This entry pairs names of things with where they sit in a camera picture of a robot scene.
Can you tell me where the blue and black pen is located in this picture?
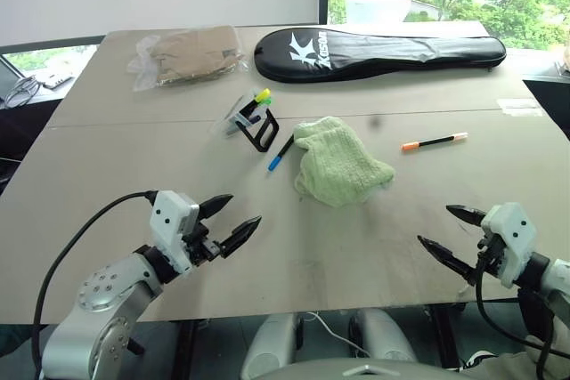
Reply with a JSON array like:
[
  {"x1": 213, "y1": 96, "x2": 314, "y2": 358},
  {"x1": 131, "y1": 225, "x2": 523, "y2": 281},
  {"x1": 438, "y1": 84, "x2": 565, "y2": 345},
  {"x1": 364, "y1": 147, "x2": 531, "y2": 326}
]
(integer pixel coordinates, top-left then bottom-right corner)
[{"x1": 266, "y1": 133, "x2": 296, "y2": 172}]

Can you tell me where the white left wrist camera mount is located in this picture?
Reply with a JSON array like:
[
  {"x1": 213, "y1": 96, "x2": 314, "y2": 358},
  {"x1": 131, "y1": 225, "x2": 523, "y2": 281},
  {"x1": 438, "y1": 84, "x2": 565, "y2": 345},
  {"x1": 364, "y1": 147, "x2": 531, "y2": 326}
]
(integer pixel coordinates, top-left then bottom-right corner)
[{"x1": 149, "y1": 190, "x2": 201, "y2": 273}]

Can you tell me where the thin white cable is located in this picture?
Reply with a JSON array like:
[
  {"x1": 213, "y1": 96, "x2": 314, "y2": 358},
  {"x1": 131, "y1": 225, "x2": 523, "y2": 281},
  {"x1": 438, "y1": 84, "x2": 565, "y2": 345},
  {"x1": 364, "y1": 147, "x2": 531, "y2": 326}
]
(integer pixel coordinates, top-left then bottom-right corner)
[{"x1": 306, "y1": 311, "x2": 371, "y2": 358}]

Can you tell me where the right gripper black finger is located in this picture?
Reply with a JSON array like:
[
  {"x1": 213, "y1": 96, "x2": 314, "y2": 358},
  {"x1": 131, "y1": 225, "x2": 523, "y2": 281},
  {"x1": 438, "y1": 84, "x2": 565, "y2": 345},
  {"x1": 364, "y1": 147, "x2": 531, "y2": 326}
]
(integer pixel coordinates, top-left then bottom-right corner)
[
  {"x1": 417, "y1": 235, "x2": 477, "y2": 287},
  {"x1": 445, "y1": 204, "x2": 488, "y2": 227}
]

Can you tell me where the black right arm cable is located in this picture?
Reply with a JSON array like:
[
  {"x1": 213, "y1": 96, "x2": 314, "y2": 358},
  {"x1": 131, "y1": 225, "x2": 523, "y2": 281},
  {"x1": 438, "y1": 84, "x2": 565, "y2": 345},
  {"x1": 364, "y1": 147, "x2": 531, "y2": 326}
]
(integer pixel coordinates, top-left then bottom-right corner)
[{"x1": 474, "y1": 237, "x2": 556, "y2": 380}]

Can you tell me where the bundle of grey cables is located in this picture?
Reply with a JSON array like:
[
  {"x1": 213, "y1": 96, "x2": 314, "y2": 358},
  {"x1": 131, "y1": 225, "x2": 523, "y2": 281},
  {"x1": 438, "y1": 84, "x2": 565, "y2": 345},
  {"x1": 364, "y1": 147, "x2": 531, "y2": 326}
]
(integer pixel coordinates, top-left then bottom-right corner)
[{"x1": 3, "y1": 76, "x2": 44, "y2": 109}]

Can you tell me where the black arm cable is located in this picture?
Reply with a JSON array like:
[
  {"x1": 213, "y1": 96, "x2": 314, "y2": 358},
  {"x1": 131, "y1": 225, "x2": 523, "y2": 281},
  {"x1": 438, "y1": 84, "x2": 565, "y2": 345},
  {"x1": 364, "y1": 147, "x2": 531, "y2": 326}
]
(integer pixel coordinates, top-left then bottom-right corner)
[
  {"x1": 31, "y1": 190, "x2": 159, "y2": 380},
  {"x1": 474, "y1": 237, "x2": 556, "y2": 380}
]

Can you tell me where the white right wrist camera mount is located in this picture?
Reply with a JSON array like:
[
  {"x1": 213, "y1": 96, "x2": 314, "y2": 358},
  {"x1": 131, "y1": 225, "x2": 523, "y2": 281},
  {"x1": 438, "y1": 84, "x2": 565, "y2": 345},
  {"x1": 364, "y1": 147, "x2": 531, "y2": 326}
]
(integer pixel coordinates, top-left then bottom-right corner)
[{"x1": 480, "y1": 202, "x2": 538, "y2": 290}]

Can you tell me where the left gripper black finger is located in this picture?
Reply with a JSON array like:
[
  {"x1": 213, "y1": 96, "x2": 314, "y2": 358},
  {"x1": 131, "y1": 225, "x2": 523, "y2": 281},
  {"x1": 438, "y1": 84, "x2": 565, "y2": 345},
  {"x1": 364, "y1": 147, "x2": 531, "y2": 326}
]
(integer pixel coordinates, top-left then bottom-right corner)
[
  {"x1": 217, "y1": 214, "x2": 263, "y2": 260},
  {"x1": 198, "y1": 193, "x2": 235, "y2": 222}
]

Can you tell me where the green towel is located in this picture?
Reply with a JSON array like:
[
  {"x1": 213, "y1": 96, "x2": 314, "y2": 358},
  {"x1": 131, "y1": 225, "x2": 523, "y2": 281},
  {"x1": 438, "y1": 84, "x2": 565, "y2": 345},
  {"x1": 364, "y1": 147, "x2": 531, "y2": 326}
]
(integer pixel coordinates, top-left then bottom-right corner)
[{"x1": 291, "y1": 116, "x2": 396, "y2": 208}]

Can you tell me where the clear tape strip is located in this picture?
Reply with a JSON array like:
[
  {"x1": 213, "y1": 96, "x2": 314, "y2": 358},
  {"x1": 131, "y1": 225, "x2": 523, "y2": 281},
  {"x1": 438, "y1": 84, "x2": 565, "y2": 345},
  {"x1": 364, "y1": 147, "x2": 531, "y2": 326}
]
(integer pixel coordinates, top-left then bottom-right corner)
[{"x1": 497, "y1": 101, "x2": 542, "y2": 117}]

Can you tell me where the black side desk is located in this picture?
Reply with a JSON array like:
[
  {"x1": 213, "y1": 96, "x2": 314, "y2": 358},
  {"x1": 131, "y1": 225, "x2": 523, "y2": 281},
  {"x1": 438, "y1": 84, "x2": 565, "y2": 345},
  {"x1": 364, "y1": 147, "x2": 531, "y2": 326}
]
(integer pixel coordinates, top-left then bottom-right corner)
[{"x1": 521, "y1": 78, "x2": 570, "y2": 150}]

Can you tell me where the grey rounded robot leg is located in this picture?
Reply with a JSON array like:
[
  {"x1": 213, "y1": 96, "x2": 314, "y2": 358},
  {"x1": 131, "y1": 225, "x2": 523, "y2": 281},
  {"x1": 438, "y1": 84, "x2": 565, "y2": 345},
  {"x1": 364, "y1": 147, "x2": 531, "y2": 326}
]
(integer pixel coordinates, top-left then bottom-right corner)
[
  {"x1": 242, "y1": 311, "x2": 305, "y2": 380},
  {"x1": 349, "y1": 308, "x2": 418, "y2": 362}
]

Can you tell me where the orange-capped black pen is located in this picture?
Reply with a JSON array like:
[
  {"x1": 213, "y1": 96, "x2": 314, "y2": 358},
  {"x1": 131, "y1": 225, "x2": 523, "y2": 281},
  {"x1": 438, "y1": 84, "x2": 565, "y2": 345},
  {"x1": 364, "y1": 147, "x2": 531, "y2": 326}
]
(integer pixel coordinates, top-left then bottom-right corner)
[{"x1": 400, "y1": 131, "x2": 469, "y2": 152}]

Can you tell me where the black racket bag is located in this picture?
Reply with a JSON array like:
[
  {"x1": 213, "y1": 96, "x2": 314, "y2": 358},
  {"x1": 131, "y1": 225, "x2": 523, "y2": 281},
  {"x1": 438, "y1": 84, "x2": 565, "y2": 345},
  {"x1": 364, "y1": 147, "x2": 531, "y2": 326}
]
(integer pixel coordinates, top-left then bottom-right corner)
[{"x1": 253, "y1": 27, "x2": 508, "y2": 85}]

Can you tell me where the beige trouser leg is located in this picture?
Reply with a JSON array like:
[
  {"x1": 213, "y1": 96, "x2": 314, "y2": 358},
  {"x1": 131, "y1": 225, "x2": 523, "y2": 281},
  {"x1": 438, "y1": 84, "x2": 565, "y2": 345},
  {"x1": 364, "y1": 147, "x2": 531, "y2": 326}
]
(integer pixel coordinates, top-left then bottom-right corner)
[{"x1": 458, "y1": 335, "x2": 570, "y2": 380}]

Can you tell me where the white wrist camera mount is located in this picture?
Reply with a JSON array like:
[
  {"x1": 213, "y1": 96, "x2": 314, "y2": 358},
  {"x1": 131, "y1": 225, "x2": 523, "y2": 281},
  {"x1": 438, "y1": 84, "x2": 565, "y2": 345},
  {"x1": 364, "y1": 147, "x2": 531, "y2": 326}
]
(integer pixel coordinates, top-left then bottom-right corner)
[
  {"x1": 480, "y1": 202, "x2": 538, "y2": 290},
  {"x1": 149, "y1": 190, "x2": 201, "y2": 273}
]

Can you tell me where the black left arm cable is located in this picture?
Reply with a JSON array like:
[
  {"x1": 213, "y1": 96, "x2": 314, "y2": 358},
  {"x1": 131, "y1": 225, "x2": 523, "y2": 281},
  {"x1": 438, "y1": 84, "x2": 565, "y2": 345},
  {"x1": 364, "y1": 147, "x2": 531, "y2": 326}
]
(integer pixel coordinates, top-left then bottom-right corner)
[{"x1": 31, "y1": 190, "x2": 159, "y2": 380}]

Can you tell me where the white and black sneaker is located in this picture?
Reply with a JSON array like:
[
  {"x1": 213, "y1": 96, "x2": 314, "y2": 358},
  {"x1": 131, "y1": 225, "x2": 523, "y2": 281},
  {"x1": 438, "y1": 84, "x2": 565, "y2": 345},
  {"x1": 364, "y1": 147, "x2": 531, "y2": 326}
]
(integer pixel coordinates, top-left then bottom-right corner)
[{"x1": 461, "y1": 350, "x2": 498, "y2": 373}]

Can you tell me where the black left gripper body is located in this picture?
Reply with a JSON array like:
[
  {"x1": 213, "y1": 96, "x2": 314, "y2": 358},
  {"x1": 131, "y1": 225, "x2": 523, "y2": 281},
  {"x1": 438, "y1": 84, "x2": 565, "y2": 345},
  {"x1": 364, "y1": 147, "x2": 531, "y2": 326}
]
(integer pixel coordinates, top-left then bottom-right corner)
[{"x1": 181, "y1": 217, "x2": 224, "y2": 268}]

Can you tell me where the grey robot torso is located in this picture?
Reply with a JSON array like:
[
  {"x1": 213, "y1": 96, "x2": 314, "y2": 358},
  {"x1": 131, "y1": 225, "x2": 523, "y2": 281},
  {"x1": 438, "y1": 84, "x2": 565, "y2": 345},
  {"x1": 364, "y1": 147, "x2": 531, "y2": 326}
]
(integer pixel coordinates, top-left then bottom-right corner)
[{"x1": 248, "y1": 356, "x2": 464, "y2": 380}]

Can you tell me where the white flat device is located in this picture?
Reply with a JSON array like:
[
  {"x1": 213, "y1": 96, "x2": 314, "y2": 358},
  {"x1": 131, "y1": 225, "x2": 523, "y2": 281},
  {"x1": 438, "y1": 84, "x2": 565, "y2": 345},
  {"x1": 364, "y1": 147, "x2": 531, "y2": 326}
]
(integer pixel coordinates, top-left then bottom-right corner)
[{"x1": 41, "y1": 71, "x2": 75, "y2": 90}]

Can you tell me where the clear bag with cardboard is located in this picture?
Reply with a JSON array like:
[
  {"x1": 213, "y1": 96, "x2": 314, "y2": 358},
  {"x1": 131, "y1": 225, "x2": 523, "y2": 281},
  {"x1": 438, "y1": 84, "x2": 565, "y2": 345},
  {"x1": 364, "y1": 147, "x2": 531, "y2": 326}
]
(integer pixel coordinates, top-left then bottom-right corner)
[{"x1": 126, "y1": 25, "x2": 250, "y2": 93}]

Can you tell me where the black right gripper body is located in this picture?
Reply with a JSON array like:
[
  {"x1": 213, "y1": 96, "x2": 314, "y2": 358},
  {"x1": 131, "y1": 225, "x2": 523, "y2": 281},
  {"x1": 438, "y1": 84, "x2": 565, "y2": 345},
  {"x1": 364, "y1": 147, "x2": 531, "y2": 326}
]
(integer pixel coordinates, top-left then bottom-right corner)
[{"x1": 476, "y1": 231, "x2": 508, "y2": 275}]

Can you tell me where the black pen holder with markers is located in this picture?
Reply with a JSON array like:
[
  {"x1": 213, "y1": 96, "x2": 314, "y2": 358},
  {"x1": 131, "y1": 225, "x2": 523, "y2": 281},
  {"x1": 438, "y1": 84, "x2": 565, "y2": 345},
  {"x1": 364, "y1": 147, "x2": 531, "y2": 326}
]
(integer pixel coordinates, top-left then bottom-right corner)
[{"x1": 211, "y1": 94, "x2": 281, "y2": 153}]

